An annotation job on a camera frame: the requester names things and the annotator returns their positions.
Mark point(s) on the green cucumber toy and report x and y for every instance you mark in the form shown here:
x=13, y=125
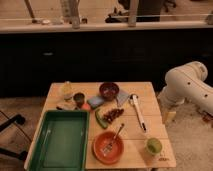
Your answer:
x=100, y=121

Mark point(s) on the yellow bottle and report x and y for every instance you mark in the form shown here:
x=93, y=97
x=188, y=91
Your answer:
x=66, y=90

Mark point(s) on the beige flat toy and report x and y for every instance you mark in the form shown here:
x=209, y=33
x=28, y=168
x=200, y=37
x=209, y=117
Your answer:
x=65, y=106

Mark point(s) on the dark red bowl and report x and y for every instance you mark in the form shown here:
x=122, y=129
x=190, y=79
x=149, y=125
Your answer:
x=109, y=90

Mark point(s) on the orange bowl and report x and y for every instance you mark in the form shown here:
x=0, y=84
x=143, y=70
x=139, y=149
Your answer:
x=101, y=141

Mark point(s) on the green plastic tray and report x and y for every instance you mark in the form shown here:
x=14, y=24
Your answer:
x=61, y=143

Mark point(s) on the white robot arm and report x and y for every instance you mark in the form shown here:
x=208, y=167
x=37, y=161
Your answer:
x=186, y=82

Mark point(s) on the green cup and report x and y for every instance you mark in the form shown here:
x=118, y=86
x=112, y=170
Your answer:
x=153, y=146

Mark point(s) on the black chair base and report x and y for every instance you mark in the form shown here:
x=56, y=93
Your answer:
x=11, y=149

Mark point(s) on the metal fork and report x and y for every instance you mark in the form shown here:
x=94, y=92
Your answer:
x=108, y=147

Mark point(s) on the dark small cup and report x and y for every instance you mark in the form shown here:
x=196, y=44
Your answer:
x=79, y=99

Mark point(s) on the grey cloth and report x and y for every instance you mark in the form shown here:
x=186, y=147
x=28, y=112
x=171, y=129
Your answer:
x=122, y=97

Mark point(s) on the orange ball toy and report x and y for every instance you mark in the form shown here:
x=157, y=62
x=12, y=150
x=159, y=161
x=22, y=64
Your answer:
x=86, y=107

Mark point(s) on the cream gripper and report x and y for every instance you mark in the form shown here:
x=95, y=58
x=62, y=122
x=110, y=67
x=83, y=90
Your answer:
x=168, y=117

